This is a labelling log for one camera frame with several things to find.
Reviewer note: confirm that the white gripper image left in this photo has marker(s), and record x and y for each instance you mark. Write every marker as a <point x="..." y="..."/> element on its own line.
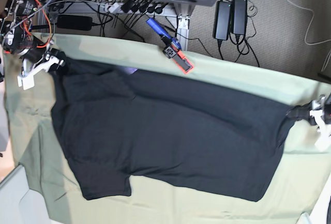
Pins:
<point x="51" y="61"/>

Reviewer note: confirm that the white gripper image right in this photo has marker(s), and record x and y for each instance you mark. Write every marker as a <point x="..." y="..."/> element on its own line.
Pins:
<point x="320" y="111"/>

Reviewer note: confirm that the dark navy T-shirt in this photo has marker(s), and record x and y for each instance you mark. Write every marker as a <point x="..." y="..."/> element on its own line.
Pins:
<point x="112" y="125"/>

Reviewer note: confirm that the black power brick left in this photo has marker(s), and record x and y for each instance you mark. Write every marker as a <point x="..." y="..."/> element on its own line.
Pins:
<point x="81" y="23"/>

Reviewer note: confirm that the white power strip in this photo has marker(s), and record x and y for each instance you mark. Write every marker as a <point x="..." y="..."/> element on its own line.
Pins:
<point x="148" y="8"/>

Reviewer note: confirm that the light green table cloth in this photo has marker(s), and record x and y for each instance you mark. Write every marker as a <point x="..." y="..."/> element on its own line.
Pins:
<point x="295" y="188"/>

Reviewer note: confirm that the blue orange clamp centre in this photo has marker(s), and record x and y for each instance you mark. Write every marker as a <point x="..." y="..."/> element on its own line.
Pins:
<point x="172" y="49"/>

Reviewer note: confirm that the black power adapter pair left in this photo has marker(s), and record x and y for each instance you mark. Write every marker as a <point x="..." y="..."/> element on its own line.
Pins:
<point x="222" y="20"/>

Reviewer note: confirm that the black power adapter pair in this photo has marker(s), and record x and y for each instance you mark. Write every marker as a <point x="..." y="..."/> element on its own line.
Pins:
<point x="222" y="20"/>
<point x="239" y="17"/>

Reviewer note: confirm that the black power adapter pair right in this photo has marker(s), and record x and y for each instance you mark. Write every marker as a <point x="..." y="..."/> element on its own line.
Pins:
<point x="239" y="17"/>

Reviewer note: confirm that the grey plastic bin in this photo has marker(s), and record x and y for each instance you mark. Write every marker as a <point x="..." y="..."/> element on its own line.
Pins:
<point x="19" y="203"/>

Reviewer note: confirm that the aluminium frame post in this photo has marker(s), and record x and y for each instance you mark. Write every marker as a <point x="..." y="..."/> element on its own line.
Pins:
<point x="180" y="20"/>

